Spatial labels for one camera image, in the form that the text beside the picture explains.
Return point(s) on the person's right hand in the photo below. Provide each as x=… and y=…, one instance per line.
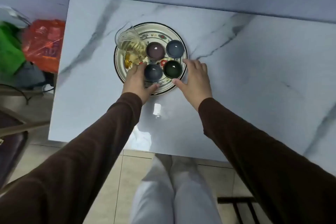
x=197, y=84

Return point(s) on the person's left hand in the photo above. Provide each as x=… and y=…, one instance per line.
x=135, y=84

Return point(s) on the dark blue teacup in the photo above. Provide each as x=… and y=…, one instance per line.
x=153, y=72

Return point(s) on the dark green teacup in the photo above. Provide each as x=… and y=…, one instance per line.
x=173, y=69

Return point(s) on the maroon teacup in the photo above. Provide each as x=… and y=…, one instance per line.
x=155, y=50

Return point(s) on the glass tea pitcher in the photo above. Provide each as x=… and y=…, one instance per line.
x=128, y=45

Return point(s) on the light blue teacup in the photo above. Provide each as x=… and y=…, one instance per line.
x=174, y=48

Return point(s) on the floral ceramic tray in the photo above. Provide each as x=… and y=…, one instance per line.
x=157, y=33

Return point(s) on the person's right forearm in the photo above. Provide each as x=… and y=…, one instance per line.
x=262, y=166

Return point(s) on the person's left forearm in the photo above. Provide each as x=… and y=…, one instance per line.
x=78, y=166

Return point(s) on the person's right leg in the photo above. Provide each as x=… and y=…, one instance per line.
x=194, y=197

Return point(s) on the person's leg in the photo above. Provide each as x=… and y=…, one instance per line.
x=194, y=197
x=152, y=197

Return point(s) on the person's left leg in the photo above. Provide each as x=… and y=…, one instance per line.
x=152, y=197

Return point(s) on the white marble table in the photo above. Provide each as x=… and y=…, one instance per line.
x=236, y=87

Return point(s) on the orange plastic bag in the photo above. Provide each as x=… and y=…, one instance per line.
x=44, y=45

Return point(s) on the grey cloth bag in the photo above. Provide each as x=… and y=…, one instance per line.
x=29, y=74

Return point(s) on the green bag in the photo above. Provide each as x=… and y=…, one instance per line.
x=10, y=50

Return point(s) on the clear plastic wrap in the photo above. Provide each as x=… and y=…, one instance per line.
x=13, y=13

